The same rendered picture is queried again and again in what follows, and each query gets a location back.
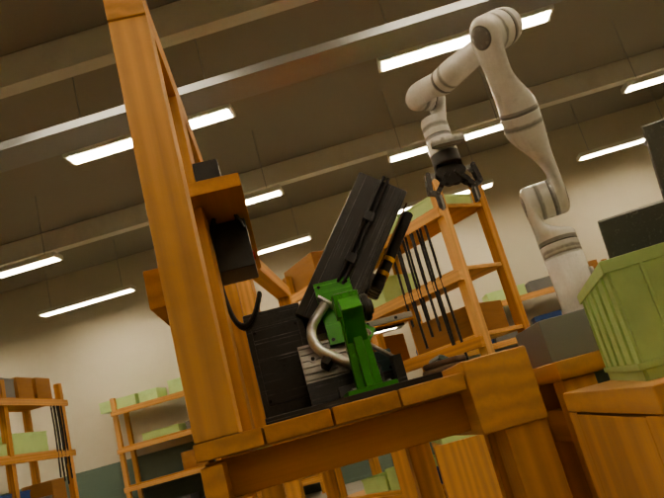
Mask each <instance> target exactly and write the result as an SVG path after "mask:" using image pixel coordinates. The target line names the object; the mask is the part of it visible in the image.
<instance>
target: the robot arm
mask: <svg viewBox="0 0 664 498"><path fill-rule="evenodd" d="M522 29H523V22H522V19H521V17H520V15H519V13H518V12H517V11H516V10H514V9H512V8H509V7H501V8H496V9H494V10H492V11H489V12H487V13H485V14H483V15H481V16H479V17H477V18H475V19H474V20H473V21H472V23H471V24H470V28H469V38H470V42H469V43H468V44H466V45H465V46H464V47H462V48H461V49H459V50H458V51H457V52H455V53H454V54H453V55H451V56H450V57H449V58H447V59H446V60H445V61H444V62H443V63H442V64H441V65H440V66H439V67H438V68H437V69H436V70H435V71H434V72H433V73H431V74H430V75H428V76H425V77H424V78H422V79H420V80H419V81H417V82H415V83H414V84H413V85H412V86H411V87H410V88H409V89H408V91H407V93H406V98H405V101H406V105H407V107H408V108H409V109H410V110H412V111H416V112H421V111H430V113H431V115H429V116H428V117H426V118H425V119H423V120H422V121H421V128H422V131H423V134H424V137H425V140H426V144H427V149H428V152H429V155H430V158H431V162H432V165H433V168H434V170H435V173H432V174H430V173H429V172H427V173H426V175H425V177H424V180H425V186H426V191H427V196H428V197H435V198H436V200H437V203H438V206H439V208H441V209H442V210H445V209H446V204H445V201H444V198H443V195H441V191H442V189H443V187H444V186H446V187H450V186H452V185H459V184H460V183H463V184H464V185H467V186H469V187H471V191H472V194H473V197H474V200H475V202H476V203H477V202H479V201H480V198H481V195H480V192H479V189H478V186H479V185H480V184H481V183H482V181H483V178H482V176H481V174H480V172H479V170H478V168H477V166H476V164H475V162H471V163H470V164H468V165H466V166H464V165H463V164H462V162H461V158H460V155H459V153H458V150H457V145H458V144H460V143H463V142H464V141H465V136H464V134H463V133H457V134H452V133H451V130H450V127H449V124H448V122H447V111H446V95H448V94H450V93H451V91H452V90H453V89H455V88H456V87H457V86H458V85H459V84H460V83H461V82H462V81H463V80H464V79H466V78H467V77H468V76H469V75H470V74H471V73H472V72H473V71H474V70H475V69H476V68H478V67H479V66H481V68H482V70H483V73H484V75H485V77H486V80H487V82H488V85H489V88H490V91H491V93H492V96H493V99H494V102H495V104H496V107H497V111H498V114H499V118H500V121H501V124H502V127H503V129H504V132H505V135H506V137H507V139H508V140H509V141H510V142H511V143H512V144H513V145H514V146H516V147H517V148H518V149H520V150H521V151H522V152H524V153H525V154H526V155H528V156H529V157H530V158H532V159H533V160H534V161H535V162H536V163H537V164H538V165H539V166H540V167H541V169H542V170H543V172H544V173H545V175H546V178H547V179H546V180H545V181H541V182H539V183H536V184H533V185H530V186H527V187H525V188H523V189H522V190H521V191H520V202H521V204H522V207H523V210H524V212H525V214H526V217H527V218H528V221H529V223H530V225H531V228H532V230H533V232H534V235H535V238H536V240H537V243H538V246H539V250H540V252H541V255H542V258H543V260H544V263H545V266H546V268H547V271H548V274H549V276H550V279H551V282H552V284H553V287H554V290H555V292H556V295H557V298H558V301H559V303H560V306H561V309H562V311H563V314H565V313H569V312H573V311H576V310H580V309H583V308H584V307H583V304H580V303H579V301H578V298H577V295H578V293H579V292H580V291H581V290H582V288H583V287H584V285H585V283H586V282H587V280H588V279H589V277H590V276H591V274H592V273H593V271H594V268H593V267H592V266H590V267H589V265H588V262H587V260H586V257H585V255H584V252H583V249H582V247H581V244H580V242H579V239H578V237H577V234H576V231H575V229H574V228H573V227H571V226H555V225H550V224H547V223H545V222H544V220H546V219H549V218H552V217H555V216H557V215H560V214H563V213H566V212H568V211H569V209H570V200H569V198H568V194H567V191H566V188H565V186H564V183H563V181H562V178H561V175H560V173H559V170H558V167H557V165H556V162H555V159H554V157H553V154H552V151H551V148H550V144H549V141H548V137H547V134H546V130H545V126H544V123H543V119H542V116H541V113H540V107H539V104H538V102H537V99H536V98H535V96H534V95H533V93H532V92H531V91H530V90H529V89H528V88H527V87H526V86H525V85H524V84H523V83H522V82H521V81H520V80H519V78H518V77H517V76H516V75H515V73H514V72H513V70H512V68H511V65H510V63H509V60H508V57H507V53H506V49H505V48H507V47H509V46H511V45H512V44H514V43H515V42H516V41H517V40H518V38H519V37H520V35H521V33H522ZM466 170H467V171H468V172H469V173H471V174H472V176H473V178H474V180H475V181H474V180H473V179H471V178H470V177H469V176H468V175H466V174H465V171H466ZM434 178H435V179H437V180H438V181H439V182H440V185H439V187H438V189H437V191H433V186H432V182H433V180H434Z"/></svg>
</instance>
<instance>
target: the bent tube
mask: <svg viewBox="0 0 664 498"><path fill-rule="evenodd" d="M317 298H318V303H319V305H318V306H317V308H316V309H315V311H314V313H313V314H312V316H311V317H310V319H309V321H308V323H307V327H306V338H307V341H308V344H309V346H310V348H311V349H312V350H313V351H314V352H315V353H316V354H317V355H318V356H320V357H321V358H323V356H325V357H327V358H330V359H331V362H333V363H335V364H337V365H340V366H342V367H344V368H346V369H349V370H352V369H351V364H350V360H349V358H348V357H346V356H343V355H341V354H339V353H336V352H334V351H332V350H329V349H327V348H325V347H324V346H322V345H321V343H320V342H319V341H318V339H317V335H316V330H317V326H318V324H319V322H320V321H321V319H322V317H323V316H324V314H325V313H326V311H327V310H328V308H330V309H332V310H334V308H333V304H332V301H330V300H328V299H326V298H325V297H323V296H321V295H319V296H318V297H317Z"/></svg>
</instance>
